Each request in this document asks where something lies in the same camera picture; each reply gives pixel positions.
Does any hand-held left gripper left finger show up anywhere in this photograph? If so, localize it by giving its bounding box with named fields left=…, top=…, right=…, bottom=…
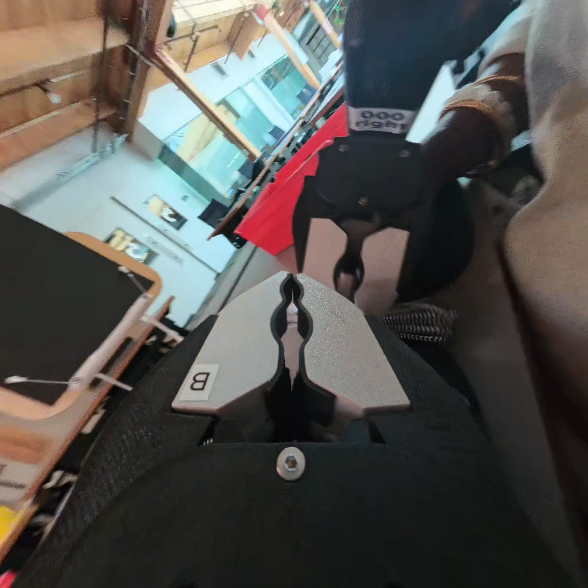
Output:
left=171, top=271, right=295, bottom=420

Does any person's right forearm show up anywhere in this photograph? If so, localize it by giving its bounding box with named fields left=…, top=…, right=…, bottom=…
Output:
left=441, top=0, right=549, bottom=138

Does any person's pale clothing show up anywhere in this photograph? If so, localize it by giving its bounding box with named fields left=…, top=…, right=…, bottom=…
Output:
left=498, top=133, right=588, bottom=588

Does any white metal stand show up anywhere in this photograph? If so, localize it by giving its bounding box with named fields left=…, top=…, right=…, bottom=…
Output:
left=4, top=266, right=184, bottom=392

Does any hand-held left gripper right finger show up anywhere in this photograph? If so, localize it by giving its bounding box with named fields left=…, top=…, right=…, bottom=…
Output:
left=294, top=273, right=412, bottom=422

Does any red plastic bin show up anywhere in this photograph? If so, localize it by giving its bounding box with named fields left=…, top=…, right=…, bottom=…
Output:
left=234, top=105, right=350, bottom=256

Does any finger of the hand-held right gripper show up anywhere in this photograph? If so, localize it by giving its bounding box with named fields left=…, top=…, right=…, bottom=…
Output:
left=355, top=229, right=410, bottom=317
left=303, top=215, right=355, bottom=295

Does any person's right hand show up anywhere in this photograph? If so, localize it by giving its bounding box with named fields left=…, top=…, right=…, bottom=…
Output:
left=420, top=107, right=511, bottom=183

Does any wooden office desk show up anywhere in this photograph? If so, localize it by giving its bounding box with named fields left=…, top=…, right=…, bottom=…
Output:
left=209, top=60, right=345, bottom=240

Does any black board with wooden rim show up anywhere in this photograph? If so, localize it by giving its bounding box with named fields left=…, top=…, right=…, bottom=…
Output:
left=0, top=204, right=164, bottom=420

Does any black white braided usb-c cable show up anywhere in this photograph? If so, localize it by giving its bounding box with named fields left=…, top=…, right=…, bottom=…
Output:
left=380, top=302, right=458, bottom=346

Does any black office chair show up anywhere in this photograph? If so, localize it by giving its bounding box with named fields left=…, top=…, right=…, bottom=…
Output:
left=198, top=198, right=231, bottom=229

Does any phone icon wall poster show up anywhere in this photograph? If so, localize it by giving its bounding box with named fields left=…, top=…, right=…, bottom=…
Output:
left=103, top=227, right=153, bottom=266
left=142, top=194, right=189, bottom=230

